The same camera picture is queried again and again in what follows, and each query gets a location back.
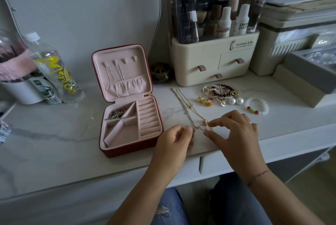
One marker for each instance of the person's left hand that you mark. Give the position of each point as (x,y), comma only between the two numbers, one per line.
(170,151)

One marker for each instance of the person's right hand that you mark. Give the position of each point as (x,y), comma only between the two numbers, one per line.
(240,143)

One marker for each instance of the person's right little finger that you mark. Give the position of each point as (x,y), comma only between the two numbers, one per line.
(254,127)

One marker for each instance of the person's right middle finger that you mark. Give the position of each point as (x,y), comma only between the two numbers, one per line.
(233,115)

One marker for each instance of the person's right thumb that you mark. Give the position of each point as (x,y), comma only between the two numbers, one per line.
(214,138)

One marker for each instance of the person's left thumb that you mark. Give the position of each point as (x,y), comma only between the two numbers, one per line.
(191,143)

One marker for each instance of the person's left forearm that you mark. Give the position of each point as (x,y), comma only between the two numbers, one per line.
(147,198)

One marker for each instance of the person's right forearm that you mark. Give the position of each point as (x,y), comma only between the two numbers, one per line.
(278,201)

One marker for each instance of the pearl earrings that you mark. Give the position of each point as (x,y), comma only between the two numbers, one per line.
(235,101)

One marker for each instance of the white desk drawer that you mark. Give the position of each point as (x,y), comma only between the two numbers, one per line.
(189,168)

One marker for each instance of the gold earrings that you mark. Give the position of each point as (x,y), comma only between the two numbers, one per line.
(206,101)

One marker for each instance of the beige flat box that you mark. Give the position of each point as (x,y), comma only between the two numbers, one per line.
(294,86)

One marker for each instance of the cream cosmetic organizer clear lid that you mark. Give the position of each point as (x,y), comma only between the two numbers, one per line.
(210,59)

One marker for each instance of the blue jeans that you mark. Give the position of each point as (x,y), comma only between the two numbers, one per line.
(236,203)

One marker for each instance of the red jewelry box pink lining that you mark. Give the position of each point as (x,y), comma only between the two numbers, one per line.
(123,117)

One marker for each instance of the dark bronze incense burner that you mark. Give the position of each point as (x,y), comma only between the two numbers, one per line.
(160,73)

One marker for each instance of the beige ribbed storage box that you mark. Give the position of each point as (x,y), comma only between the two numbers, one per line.
(273,48)

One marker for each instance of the grey tray box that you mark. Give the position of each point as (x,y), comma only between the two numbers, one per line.
(309,72)

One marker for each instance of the row of cosmetic bottles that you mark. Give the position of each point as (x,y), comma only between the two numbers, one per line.
(210,19)

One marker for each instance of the stack of papers and books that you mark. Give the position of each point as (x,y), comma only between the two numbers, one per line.
(296,4)

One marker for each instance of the clear bottle yellow print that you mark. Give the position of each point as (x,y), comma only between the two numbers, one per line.
(56,71)

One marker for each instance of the green label bottle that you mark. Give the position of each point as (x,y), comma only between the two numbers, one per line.
(46,90)

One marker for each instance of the black framed wavy mirror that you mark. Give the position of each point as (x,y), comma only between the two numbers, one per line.
(78,9)

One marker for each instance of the white round cup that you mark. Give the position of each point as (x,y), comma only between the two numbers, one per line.
(22,92)

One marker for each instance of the thin wooden stick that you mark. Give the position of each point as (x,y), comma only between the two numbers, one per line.
(9,110)

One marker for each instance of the printed paper packet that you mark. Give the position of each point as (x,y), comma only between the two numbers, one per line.
(4,131)

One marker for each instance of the pink fluffy cloth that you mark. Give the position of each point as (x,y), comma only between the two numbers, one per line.
(15,65)

